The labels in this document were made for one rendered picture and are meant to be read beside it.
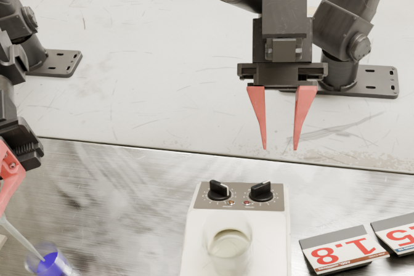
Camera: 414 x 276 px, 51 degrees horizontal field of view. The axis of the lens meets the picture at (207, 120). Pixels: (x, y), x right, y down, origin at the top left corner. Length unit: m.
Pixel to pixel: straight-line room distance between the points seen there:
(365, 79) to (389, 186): 0.21
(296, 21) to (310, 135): 0.31
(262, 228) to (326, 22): 0.32
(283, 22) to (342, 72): 0.32
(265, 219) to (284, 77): 0.17
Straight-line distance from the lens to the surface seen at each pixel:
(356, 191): 0.66
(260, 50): 0.50
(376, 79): 0.79
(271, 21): 0.43
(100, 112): 0.80
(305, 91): 0.49
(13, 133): 0.54
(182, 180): 0.67
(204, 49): 0.86
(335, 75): 0.74
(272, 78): 0.49
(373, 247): 0.59
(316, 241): 0.61
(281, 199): 0.58
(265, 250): 0.51
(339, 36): 0.66
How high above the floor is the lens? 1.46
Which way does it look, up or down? 50 degrees down
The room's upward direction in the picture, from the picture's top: 10 degrees counter-clockwise
